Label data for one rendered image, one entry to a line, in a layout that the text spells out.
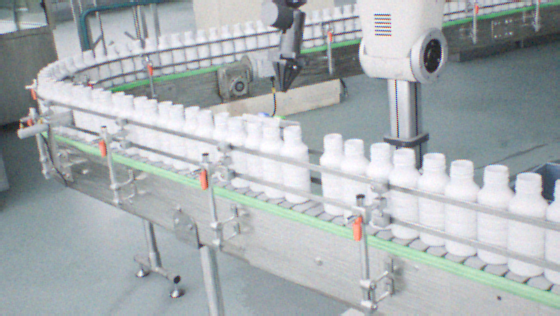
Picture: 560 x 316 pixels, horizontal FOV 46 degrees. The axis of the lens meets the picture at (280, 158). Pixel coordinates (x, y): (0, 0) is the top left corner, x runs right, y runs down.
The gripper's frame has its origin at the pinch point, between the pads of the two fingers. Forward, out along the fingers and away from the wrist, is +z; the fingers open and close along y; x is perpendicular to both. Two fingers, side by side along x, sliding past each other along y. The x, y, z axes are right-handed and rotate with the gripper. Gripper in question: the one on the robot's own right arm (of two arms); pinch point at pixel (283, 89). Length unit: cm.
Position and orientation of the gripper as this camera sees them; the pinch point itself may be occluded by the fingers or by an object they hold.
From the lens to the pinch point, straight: 170.5
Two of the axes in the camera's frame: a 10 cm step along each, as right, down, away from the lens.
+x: 7.0, 0.4, 7.1
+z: -1.5, 9.8, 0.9
